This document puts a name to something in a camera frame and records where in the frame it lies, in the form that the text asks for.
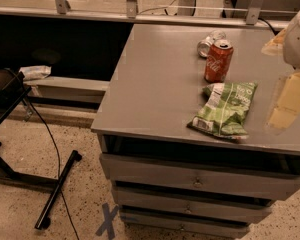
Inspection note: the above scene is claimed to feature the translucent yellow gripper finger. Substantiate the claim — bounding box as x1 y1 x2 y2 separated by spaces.
268 70 300 129
261 29 286 56

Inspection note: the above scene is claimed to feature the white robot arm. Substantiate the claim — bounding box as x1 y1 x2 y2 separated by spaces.
261 11 300 130

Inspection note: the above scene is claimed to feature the red coke can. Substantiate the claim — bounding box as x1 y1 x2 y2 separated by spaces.
204 39 234 83

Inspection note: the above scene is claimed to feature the silver can lying down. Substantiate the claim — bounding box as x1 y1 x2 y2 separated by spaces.
197 30 226 58

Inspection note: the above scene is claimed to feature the green chip bag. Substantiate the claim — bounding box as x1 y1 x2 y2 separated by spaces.
187 82 257 140

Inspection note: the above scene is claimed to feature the grey drawer cabinet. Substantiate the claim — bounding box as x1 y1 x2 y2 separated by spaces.
92 24 300 238

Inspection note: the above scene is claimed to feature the top grey drawer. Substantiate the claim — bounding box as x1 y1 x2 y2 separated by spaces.
100 154 300 200

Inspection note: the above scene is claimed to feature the grey drawer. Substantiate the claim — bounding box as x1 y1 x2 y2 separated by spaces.
112 186 271 223
100 154 300 200
120 209 249 238

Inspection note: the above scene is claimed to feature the bottom grey drawer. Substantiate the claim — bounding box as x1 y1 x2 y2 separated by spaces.
120 209 249 238

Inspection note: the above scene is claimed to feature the middle grey drawer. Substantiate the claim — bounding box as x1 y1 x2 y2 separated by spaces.
112 186 271 223

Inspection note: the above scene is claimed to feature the crumpled white plastic bag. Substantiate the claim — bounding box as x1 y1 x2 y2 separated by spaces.
20 65 51 81

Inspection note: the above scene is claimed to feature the black rolling stand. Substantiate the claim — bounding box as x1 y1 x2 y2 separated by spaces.
0 69 82 230

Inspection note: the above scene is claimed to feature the metal window rail frame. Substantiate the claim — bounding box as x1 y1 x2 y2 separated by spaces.
0 0 300 29

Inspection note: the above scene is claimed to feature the black cable on floor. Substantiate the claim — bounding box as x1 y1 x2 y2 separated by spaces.
21 93 81 240

